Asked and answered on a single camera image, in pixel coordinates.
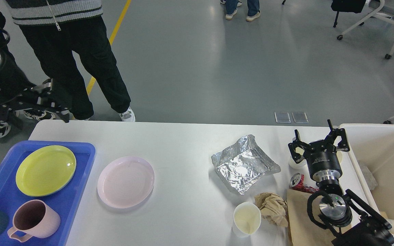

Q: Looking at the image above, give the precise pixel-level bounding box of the pink mug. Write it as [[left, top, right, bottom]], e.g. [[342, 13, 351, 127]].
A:
[[7, 200, 61, 243]]

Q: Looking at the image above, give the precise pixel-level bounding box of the white paper cup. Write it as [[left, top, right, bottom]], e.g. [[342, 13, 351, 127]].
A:
[[232, 202, 262, 238]]

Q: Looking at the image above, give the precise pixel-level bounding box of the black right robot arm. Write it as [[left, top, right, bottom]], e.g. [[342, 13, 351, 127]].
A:
[[288, 120, 394, 246]]

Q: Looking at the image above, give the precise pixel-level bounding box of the grey trash in bin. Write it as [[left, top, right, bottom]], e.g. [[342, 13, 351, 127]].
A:
[[358, 161, 378, 191]]

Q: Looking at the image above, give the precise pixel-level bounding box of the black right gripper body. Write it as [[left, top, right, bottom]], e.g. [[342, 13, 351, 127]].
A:
[[305, 142, 343, 181]]

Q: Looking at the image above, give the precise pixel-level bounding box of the crumpled aluminium foil tray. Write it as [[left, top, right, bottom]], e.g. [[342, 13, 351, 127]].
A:
[[211, 134, 281, 195]]

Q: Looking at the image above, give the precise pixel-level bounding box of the floor socket plate left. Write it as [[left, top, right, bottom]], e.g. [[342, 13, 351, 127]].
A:
[[275, 111, 291, 124]]

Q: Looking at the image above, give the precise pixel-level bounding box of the person in striped sweater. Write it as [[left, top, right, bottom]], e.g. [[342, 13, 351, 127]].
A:
[[5, 0, 135, 122]]

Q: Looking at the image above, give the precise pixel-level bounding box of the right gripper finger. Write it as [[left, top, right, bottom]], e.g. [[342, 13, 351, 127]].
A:
[[324, 119, 350, 152], [288, 129, 312, 164]]

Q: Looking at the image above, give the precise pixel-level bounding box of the floor socket plate right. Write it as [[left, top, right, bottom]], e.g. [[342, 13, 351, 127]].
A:
[[291, 112, 308, 124]]

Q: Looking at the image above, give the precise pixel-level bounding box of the white roll in bin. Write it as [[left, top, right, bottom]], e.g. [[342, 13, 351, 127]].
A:
[[380, 211, 394, 234]]

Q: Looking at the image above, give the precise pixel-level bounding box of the pink plate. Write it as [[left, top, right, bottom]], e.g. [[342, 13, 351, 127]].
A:
[[97, 156, 155, 209]]

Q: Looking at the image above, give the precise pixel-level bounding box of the brown paper bag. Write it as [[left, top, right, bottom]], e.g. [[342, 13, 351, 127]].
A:
[[287, 189, 335, 246]]

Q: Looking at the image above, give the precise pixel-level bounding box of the cream plastic bin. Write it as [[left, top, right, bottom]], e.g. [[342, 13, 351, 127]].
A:
[[340, 124, 394, 236]]

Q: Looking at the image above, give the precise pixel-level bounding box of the crumpled brown paper ball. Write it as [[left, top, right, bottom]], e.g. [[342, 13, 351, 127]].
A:
[[254, 192, 289, 227]]

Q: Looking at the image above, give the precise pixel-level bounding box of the person in black trousers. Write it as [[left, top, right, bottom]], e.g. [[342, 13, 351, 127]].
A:
[[0, 0, 56, 139]]

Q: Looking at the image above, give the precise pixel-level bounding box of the person in blue jeans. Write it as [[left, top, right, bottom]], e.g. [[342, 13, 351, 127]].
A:
[[219, 0, 261, 22]]

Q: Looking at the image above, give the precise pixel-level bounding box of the crushed red soda can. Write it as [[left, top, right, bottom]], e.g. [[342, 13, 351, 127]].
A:
[[289, 173, 319, 194]]

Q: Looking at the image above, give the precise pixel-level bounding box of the small white cup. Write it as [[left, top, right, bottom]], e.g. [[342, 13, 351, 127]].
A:
[[289, 147, 307, 169]]

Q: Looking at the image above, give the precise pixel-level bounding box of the floor socket plate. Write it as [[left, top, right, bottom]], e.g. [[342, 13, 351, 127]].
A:
[[275, 111, 291, 124], [291, 112, 308, 124]]

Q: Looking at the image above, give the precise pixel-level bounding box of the blue plastic tray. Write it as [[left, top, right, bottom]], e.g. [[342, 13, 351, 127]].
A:
[[0, 140, 95, 246]]

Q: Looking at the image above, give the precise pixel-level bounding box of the yellow plate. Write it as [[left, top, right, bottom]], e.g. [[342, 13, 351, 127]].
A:
[[15, 145, 77, 197]]

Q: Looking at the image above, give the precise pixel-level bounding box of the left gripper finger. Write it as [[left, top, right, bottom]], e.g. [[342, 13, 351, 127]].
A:
[[0, 104, 23, 130], [12, 79, 71, 123]]

